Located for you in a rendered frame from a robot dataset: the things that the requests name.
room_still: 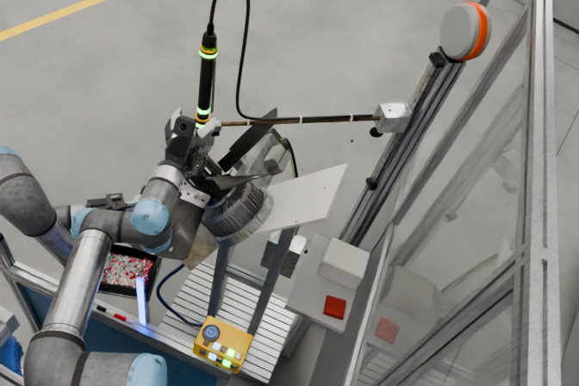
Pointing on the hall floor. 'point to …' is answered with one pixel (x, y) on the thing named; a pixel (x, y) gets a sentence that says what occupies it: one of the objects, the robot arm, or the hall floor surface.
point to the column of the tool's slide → (354, 228)
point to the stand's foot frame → (276, 331)
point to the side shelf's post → (295, 337)
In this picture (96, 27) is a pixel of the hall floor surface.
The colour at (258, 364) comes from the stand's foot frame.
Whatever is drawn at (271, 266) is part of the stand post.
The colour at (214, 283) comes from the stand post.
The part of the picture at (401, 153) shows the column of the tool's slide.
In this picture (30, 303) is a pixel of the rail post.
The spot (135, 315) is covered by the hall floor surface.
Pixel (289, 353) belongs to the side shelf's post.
